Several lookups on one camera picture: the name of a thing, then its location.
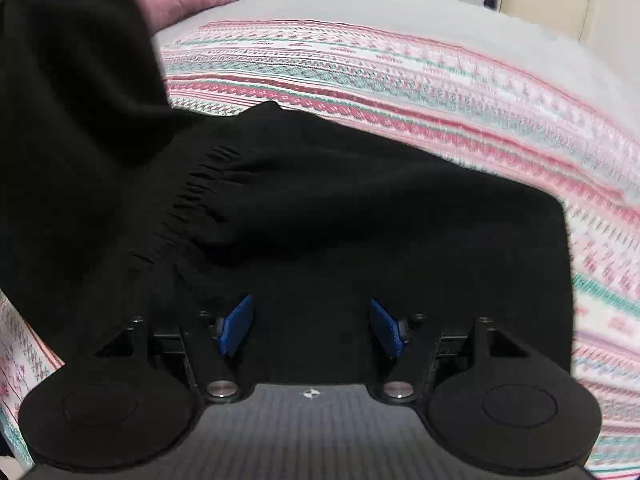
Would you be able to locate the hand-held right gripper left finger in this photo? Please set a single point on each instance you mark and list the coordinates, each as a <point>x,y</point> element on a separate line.
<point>235,325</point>

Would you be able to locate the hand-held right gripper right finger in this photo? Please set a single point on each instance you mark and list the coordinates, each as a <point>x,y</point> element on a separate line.
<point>386,327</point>

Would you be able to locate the black pants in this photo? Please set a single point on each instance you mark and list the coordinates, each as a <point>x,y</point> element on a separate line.
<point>320,230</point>

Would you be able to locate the patterned red green blanket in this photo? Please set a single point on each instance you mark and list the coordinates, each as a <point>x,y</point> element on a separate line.
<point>450,110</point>

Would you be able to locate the grey bed sheet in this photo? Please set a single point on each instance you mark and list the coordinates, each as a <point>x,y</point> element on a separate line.
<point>400,10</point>

